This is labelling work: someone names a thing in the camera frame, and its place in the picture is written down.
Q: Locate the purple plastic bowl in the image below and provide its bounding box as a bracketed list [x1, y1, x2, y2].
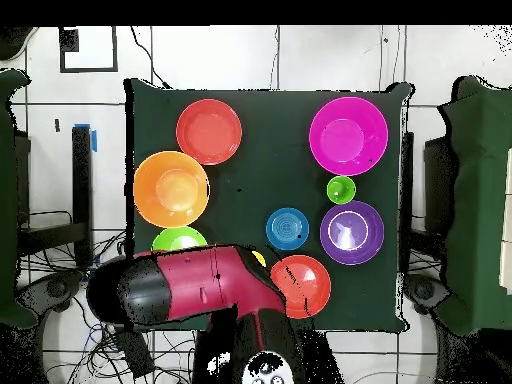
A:
[319, 200, 386, 266]

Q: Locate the black square floor frame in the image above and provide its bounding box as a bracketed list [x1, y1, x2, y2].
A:
[58, 26, 120, 74]

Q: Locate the tangle of black cables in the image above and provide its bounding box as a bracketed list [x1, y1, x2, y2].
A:
[17, 209, 201, 384]

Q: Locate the black rounded floor machine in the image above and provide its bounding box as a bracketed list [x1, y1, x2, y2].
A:
[15, 269, 87, 321]
[403, 273, 453, 317]

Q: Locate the green plastic cup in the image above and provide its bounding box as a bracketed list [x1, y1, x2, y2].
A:
[326, 175, 357, 206]

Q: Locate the pink plastic bowl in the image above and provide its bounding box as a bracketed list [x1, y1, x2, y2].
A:
[308, 96, 390, 177]

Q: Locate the red plastic bowl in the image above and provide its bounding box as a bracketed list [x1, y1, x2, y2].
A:
[175, 98, 244, 166]
[270, 254, 333, 320]

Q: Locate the blue plastic bowl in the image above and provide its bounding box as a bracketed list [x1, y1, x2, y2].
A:
[265, 206, 310, 252]

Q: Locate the dark green table cloth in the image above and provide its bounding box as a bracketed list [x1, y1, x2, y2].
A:
[124, 77, 415, 334]

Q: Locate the neighbouring green cloth table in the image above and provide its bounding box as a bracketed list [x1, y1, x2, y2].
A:
[0, 67, 39, 330]
[433, 75, 512, 337]

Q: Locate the blue cable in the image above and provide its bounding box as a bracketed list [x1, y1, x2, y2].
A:
[85, 321, 107, 347]

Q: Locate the black floor cable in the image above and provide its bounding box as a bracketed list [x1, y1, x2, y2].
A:
[128, 25, 172, 90]

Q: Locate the black computer tower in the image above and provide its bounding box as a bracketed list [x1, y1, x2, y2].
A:
[423, 135, 457, 237]

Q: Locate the black power adapter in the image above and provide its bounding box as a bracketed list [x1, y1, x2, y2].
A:
[113, 325, 156, 379]

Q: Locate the orange plastic bowl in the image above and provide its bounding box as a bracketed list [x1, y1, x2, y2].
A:
[132, 150, 211, 229]

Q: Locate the blue tape strip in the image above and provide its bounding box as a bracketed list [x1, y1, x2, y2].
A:
[73, 122, 98, 153]

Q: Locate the white paper sheet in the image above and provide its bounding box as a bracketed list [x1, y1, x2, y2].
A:
[498, 146, 512, 296]

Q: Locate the black metal stand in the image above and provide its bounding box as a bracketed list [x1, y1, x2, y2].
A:
[17, 124, 95, 269]

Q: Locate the green plastic bowl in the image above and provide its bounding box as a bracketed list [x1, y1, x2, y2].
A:
[151, 225, 208, 253]

